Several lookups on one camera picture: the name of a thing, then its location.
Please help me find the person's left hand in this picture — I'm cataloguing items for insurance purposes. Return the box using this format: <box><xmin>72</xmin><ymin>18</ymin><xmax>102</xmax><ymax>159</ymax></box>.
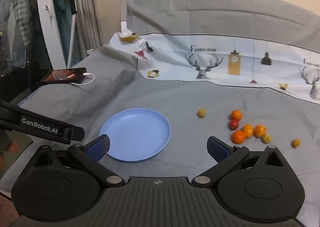
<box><xmin>0</xmin><ymin>141</ymin><xmax>20</xmax><ymax>168</ymax></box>

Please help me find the black smartphone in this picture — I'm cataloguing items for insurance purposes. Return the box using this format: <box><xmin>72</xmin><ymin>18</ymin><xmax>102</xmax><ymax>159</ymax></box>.
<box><xmin>40</xmin><ymin>67</ymin><xmax>87</xmax><ymax>86</ymax></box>

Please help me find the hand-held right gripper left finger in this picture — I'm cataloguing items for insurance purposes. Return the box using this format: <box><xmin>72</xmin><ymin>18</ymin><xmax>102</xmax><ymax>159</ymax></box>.
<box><xmin>31</xmin><ymin>134</ymin><xmax>125</xmax><ymax>187</ymax></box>

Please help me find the grey curtain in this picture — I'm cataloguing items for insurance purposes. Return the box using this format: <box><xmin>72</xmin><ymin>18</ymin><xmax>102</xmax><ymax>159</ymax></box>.
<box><xmin>75</xmin><ymin>0</ymin><xmax>104</xmax><ymax>58</ymax></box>

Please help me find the woven steamer hose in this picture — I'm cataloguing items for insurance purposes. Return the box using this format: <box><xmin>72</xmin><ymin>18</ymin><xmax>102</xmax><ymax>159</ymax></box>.
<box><xmin>67</xmin><ymin>14</ymin><xmax>77</xmax><ymax>68</ymax></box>

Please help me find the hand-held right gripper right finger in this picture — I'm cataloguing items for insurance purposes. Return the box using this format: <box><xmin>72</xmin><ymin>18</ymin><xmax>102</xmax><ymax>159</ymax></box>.
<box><xmin>191</xmin><ymin>136</ymin><xmax>285</xmax><ymax>187</ymax></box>

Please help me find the white deer-print blanket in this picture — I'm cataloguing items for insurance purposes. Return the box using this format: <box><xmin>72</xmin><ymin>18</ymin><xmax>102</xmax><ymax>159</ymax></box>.
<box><xmin>109</xmin><ymin>0</ymin><xmax>320</xmax><ymax>105</ymax></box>

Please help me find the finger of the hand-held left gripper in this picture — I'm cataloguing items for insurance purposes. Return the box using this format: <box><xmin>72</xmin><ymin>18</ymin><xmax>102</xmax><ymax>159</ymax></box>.
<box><xmin>62</xmin><ymin>125</ymin><xmax>85</xmax><ymax>143</ymax></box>

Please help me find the grey bed sheet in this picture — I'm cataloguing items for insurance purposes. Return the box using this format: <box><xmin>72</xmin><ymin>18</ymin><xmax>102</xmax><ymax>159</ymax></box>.
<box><xmin>17</xmin><ymin>0</ymin><xmax>320</xmax><ymax>227</ymax></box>

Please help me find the white round frame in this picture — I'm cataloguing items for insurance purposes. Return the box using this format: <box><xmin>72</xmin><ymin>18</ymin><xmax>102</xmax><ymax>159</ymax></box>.
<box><xmin>35</xmin><ymin>0</ymin><xmax>67</xmax><ymax>68</ymax></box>

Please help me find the teal cloth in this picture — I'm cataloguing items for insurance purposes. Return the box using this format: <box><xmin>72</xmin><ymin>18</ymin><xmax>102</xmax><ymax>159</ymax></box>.
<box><xmin>51</xmin><ymin>0</ymin><xmax>75</xmax><ymax>65</ymax></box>

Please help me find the white charging cable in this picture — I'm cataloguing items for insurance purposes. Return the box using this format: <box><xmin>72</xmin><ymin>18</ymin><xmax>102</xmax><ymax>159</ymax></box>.
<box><xmin>71</xmin><ymin>72</ymin><xmax>96</xmax><ymax>86</ymax></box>

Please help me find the plaid shirt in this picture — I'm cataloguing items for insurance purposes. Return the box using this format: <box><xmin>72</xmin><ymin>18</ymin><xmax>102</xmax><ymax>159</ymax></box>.
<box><xmin>0</xmin><ymin>0</ymin><xmax>30</xmax><ymax>68</ymax></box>

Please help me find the blue plastic plate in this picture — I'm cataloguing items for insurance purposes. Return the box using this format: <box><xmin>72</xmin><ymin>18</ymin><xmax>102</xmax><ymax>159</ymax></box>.
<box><xmin>99</xmin><ymin>108</ymin><xmax>172</xmax><ymax>163</ymax></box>

